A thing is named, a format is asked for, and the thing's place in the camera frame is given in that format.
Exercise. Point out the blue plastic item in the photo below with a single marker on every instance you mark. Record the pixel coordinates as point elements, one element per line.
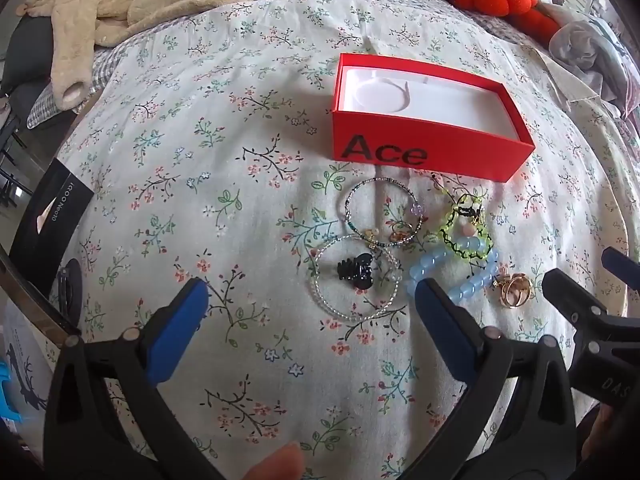
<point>7,390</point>

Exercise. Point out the white deer print bag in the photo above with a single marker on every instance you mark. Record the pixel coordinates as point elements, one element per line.
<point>25,370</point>

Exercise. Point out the grey crumpled cloth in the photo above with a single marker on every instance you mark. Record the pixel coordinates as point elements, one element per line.
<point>590,50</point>

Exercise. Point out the floral bedsheet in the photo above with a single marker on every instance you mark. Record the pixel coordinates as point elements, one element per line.
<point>200,160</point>

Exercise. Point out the black hair claw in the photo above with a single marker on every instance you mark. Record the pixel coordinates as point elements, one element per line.
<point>355,272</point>

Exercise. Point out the person's right hand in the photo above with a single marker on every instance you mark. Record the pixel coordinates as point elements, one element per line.
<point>607,440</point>

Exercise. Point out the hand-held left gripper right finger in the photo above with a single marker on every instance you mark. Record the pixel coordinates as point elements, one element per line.
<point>445,330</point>

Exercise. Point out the beige fleece garment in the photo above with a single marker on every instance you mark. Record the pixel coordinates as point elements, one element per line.
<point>125,5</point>

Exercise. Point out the red cardboard box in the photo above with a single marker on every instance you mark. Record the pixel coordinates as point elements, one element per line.
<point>450,152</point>

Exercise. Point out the black cardboard box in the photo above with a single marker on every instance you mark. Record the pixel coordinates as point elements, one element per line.
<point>50,225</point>

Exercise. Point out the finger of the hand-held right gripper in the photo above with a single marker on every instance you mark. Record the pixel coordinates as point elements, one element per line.
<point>575,297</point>
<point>622,265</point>

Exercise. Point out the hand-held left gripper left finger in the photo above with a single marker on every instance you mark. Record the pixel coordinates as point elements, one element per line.
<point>180,320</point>

